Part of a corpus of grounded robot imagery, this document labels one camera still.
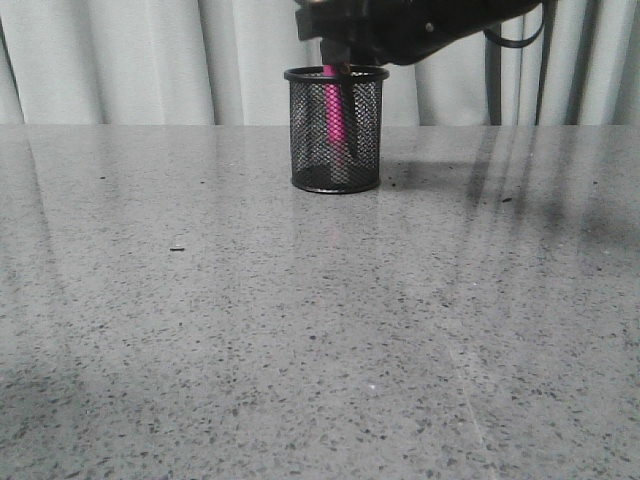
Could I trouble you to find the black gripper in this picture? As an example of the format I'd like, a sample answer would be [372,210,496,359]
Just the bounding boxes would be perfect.
[295,0,544,66]

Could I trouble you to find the pink marker pen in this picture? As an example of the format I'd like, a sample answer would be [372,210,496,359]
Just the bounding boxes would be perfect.
[324,83,346,184]

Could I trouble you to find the grey orange scissors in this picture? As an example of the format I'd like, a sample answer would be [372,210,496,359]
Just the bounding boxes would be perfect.
[338,63,357,160]

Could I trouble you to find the black mesh pen cup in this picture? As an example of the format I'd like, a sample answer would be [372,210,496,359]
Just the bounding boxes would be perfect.
[284,66,389,194]

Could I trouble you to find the grey curtain backdrop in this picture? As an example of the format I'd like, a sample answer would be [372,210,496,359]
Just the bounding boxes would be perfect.
[1,1,639,126]

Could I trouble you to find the black cable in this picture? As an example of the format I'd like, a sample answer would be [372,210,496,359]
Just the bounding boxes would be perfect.
[482,4,545,50]

